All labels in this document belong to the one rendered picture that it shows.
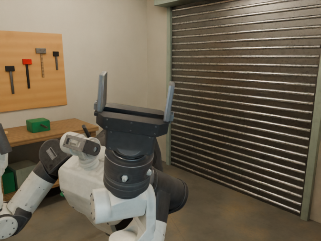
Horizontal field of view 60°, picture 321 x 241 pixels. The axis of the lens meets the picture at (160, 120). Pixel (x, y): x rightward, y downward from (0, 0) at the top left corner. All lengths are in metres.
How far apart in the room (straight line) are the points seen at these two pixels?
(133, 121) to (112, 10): 3.88
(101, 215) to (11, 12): 3.33
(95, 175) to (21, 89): 2.92
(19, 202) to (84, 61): 3.09
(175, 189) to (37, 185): 0.50
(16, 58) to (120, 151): 3.26
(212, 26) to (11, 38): 2.35
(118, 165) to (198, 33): 3.42
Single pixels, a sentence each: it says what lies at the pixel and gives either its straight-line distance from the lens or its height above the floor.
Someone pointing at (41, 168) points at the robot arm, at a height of 1.28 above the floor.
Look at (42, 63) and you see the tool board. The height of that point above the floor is 1.58.
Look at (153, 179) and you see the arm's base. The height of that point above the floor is 1.36.
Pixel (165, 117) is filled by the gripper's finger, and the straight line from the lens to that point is 0.45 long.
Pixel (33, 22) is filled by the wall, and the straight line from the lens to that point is 3.78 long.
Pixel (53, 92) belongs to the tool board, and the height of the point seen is 1.23.
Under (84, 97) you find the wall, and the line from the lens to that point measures 4.03.
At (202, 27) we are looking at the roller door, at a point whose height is 2.03.
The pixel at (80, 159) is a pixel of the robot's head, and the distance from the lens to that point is 0.87.
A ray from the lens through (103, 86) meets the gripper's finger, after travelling 0.44.
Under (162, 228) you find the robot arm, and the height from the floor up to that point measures 1.24.
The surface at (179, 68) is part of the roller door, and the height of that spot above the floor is 1.51.
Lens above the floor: 1.66
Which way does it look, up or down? 13 degrees down
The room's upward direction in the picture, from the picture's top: straight up
